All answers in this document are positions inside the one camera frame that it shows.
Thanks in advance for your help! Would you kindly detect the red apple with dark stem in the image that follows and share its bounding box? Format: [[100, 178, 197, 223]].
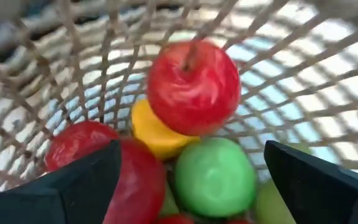
[[146, 37, 242, 137]]

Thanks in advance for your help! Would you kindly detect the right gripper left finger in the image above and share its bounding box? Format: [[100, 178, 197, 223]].
[[0, 139, 122, 224]]

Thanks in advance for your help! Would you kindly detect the speckled green pear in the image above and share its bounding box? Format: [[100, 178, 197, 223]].
[[254, 179, 296, 224]]

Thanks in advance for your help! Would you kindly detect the woven wicker basket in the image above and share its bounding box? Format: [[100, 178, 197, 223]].
[[0, 0, 358, 224]]

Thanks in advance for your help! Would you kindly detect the bright green apple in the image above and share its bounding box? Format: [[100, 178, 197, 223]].
[[174, 136, 257, 218]]

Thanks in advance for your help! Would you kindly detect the yellow fruit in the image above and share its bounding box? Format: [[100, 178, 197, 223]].
[[131, 98, 201, 160]]

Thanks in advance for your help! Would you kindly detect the small red apple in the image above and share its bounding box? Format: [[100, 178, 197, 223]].
[[103, 137, 167, 224]]

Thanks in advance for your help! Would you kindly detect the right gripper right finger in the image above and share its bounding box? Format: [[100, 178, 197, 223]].
[[264, 139, 358, 224]]

